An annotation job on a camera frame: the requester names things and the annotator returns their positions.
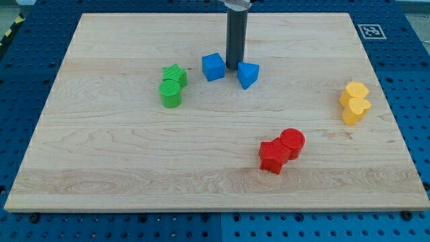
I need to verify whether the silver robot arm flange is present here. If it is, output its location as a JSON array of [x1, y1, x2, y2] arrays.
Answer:
[[220, 0, 252, 11]]

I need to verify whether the blue cube block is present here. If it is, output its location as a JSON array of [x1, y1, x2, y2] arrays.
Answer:
[[202, 52, 225, 81]]

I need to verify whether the green cylinder block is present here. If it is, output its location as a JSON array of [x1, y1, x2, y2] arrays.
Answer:
[[159, 80, 182, 108]]

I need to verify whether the blue triangular prism block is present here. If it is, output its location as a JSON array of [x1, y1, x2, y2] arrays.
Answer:
[[236, 62, 259, 89]]

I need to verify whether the green star block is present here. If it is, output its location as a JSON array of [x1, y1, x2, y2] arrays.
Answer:
[[162, 64, 187, 88]]

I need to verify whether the red star block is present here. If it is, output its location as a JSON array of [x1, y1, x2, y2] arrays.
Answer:
[[259, 138, 292, 175]]

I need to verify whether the wooden board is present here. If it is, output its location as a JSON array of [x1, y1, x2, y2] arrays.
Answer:
[[5, 13, 429, 213]]

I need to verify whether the red cylinder block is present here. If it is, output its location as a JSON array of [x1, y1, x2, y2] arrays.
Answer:
[[280, 128, 306, 160]]

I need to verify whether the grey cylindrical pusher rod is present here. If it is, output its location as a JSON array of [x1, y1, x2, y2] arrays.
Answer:
[[226, 8, 248, 71]]

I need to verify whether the yellow heart block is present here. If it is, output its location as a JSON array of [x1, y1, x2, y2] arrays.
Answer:
[[342, 97, 372, 126]]

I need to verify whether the yellow hexagon block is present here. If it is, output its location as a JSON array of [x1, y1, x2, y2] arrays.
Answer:
[[339, 81, 370, 108]]

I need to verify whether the white fiducial marker tag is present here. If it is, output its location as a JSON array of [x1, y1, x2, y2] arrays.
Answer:
[[358, 24, 386, 40]]

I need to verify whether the black yellow hazard tape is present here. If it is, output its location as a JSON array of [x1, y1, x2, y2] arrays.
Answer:
[[1, 12, 26, 48]]

